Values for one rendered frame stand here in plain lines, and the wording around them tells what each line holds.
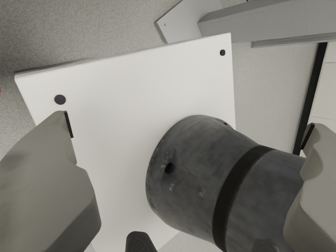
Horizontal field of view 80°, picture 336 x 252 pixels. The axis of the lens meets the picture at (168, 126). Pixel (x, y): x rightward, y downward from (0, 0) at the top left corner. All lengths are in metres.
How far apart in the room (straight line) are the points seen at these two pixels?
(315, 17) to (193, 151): 0.92
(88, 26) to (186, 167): 0.94
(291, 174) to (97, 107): 0.17
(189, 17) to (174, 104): 1.13
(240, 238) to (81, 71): 0.18
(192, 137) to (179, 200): 0.07
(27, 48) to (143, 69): 0.84
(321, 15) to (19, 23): 1.15
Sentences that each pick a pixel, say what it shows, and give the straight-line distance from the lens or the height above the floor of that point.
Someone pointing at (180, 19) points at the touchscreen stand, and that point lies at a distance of 1.30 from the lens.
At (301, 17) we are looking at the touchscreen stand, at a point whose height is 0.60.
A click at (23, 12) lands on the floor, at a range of 1.04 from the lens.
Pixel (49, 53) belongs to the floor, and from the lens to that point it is 1.03.
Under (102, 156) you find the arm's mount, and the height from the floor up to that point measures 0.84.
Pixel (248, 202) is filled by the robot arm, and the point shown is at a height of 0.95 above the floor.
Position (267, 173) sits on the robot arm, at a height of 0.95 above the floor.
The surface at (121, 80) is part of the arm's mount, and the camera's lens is 0.20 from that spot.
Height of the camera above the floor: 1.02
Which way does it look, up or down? 51 degrees down
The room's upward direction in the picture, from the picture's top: 111 degrees clockwise
